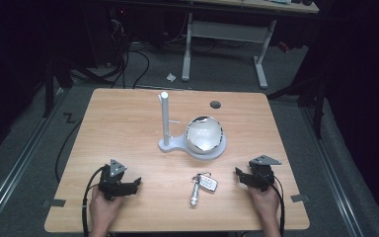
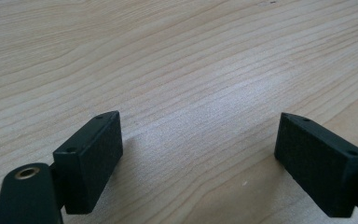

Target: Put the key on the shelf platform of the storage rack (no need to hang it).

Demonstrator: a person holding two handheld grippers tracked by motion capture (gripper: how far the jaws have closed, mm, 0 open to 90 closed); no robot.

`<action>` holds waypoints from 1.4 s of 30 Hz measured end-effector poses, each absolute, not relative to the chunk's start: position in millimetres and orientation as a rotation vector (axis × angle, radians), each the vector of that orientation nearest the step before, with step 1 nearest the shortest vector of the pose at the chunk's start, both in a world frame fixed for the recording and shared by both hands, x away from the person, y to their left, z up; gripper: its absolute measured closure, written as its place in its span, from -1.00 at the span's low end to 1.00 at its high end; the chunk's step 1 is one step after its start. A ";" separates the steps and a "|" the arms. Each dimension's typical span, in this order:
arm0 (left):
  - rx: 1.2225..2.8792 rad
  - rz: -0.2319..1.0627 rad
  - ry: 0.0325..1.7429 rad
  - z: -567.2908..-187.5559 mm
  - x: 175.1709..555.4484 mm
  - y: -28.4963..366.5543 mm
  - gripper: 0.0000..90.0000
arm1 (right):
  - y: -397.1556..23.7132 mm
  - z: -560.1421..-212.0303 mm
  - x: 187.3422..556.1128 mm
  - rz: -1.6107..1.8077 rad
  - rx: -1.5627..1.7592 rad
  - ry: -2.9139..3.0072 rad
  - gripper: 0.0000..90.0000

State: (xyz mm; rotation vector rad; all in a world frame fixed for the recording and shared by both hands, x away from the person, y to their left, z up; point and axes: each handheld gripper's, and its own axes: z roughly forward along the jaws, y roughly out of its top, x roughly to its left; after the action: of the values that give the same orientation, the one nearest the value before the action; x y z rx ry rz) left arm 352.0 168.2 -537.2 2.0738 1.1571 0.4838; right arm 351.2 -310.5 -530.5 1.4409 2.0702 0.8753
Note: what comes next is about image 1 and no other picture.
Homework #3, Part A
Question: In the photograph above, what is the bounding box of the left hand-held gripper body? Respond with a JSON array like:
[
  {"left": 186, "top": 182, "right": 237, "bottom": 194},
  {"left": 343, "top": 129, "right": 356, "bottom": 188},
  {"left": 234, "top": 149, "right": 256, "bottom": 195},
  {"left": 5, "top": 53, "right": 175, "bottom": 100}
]
[{"left": 98, "top": 159, "right": 128, "bottom": 201}]

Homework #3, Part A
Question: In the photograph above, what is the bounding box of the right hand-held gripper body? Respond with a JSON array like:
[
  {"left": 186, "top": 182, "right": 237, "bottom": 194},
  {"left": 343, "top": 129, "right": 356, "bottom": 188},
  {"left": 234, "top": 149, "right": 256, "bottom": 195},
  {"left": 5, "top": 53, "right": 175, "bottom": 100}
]
[{"left": 248, "top": 154, "right": 282, "bottom": 193}]

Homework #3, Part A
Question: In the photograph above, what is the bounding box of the person's left hand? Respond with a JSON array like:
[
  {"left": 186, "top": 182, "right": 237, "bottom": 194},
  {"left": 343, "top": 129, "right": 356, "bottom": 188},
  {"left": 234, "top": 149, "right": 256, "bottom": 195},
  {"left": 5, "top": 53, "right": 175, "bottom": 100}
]
[{"left": 89, "top": 189, "right": 124, "bottom": 232}]

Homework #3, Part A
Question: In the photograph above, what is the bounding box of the person's right hand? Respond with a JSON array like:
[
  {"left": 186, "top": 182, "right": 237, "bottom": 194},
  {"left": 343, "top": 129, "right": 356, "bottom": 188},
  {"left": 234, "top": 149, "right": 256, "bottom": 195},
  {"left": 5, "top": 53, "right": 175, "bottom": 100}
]
[{"left": 250, "top": 184, "right": 280, "bottom": 225}]

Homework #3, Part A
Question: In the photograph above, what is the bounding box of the white car key fob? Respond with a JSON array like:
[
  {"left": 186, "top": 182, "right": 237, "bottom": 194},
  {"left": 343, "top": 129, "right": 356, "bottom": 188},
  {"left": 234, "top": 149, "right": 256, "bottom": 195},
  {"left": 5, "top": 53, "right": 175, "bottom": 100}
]
[{"left": 198, "top": 174, "right": 219, "bottom": 194}]

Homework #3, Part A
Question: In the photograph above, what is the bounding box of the grey tape strip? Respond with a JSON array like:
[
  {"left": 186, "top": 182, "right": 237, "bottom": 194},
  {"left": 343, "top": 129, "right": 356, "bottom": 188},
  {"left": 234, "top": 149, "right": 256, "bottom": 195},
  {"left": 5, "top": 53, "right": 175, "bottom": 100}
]
[
  {"left": 41, "top": 198, "right": 67, "bottom": 208},
  {"left": 290, "top": 194, "right": 311, "bottom": 203}
]

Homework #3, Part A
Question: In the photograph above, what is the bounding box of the black zigzag floor tape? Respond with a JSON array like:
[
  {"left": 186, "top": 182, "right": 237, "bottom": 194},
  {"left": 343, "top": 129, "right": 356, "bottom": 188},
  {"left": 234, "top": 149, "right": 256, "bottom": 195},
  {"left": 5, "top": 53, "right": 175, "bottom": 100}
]
[{"left": 62, "top": 112, "right": 77, "bottom": 124}]

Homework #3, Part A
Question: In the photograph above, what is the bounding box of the black metal stand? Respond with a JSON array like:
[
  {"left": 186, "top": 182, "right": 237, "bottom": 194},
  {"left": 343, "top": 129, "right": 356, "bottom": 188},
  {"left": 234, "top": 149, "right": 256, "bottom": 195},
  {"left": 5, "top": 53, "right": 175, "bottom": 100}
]
[
  {"left": 41, "top": 53, "right": 75, "bottom": 119},
  {"left": 266, "top": 65, "right": 330, "bottom": 140}
]

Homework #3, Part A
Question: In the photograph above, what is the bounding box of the white-framed wooden desk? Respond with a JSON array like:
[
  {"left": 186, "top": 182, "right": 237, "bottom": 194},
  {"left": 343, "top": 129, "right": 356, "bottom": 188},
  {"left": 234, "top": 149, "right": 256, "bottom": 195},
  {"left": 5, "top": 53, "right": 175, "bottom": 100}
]
[{"left": 180, "top": 0, "right": 321, "bottom": 90}]

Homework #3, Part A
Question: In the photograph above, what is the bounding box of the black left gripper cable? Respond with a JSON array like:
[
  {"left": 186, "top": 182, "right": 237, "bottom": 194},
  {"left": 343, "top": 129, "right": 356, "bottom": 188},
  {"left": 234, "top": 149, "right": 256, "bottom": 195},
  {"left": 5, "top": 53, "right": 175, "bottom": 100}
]
[{"left": 81, "top": 165, "right": 109, "bottom": 237}]

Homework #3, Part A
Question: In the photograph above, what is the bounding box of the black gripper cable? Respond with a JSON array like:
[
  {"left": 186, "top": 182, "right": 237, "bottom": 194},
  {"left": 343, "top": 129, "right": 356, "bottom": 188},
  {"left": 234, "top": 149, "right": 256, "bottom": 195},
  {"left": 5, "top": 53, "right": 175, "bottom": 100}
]
[
  {"left": 81, "top": 165, "right": 109, "bottom": 237},
  {"left": 268, "top": 173, "right": 286, "bottom": 237}
]

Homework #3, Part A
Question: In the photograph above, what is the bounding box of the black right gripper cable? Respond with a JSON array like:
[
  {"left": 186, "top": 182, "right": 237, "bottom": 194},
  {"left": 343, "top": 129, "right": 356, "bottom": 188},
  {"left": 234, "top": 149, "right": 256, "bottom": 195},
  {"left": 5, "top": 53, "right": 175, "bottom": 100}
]
[{"left": 268, "top": 173, "right": 286, "bottom": 237}]

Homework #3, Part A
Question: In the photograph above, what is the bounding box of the silver metal cylinder keychain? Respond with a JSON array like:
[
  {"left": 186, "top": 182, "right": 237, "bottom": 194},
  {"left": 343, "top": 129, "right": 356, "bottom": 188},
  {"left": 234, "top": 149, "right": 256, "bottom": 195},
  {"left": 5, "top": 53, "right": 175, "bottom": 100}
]
[{"left": 189, "top": 179, "right": 201, "bottom": 207}]

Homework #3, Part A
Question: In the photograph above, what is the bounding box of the black floor cable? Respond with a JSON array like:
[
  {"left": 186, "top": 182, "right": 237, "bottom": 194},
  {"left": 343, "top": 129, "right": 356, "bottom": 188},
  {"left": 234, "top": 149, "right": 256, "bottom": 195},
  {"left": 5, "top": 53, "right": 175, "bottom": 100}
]
[{"left": 54, "top": 118, "right": 84, "bottom": 183}]

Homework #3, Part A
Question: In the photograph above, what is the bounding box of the metal floor rail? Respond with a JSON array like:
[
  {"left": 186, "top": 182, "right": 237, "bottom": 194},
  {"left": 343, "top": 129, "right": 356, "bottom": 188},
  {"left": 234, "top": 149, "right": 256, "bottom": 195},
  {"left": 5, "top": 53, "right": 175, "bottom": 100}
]
[
  {"left": 0, "top": 87, "right": 68, "bottom": 231},
  {"left": 300, "top": 107, "right": 366, "bottom": 237}
]

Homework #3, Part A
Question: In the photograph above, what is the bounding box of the white key stand with post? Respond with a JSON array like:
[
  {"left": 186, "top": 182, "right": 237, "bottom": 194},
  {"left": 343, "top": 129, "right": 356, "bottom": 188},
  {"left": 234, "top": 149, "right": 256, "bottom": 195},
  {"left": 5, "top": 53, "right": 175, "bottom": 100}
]
[{"left": 157, "top": 91, "right": 228, "bottom": 162}]

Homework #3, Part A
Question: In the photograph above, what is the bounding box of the bundle of black floor cables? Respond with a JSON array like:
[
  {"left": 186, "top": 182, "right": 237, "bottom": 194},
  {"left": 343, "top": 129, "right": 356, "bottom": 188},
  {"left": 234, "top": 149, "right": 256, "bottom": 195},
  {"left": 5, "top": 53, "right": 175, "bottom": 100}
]
[{"left": 88, "top": 18, "right": 151, "bottom": 90}]

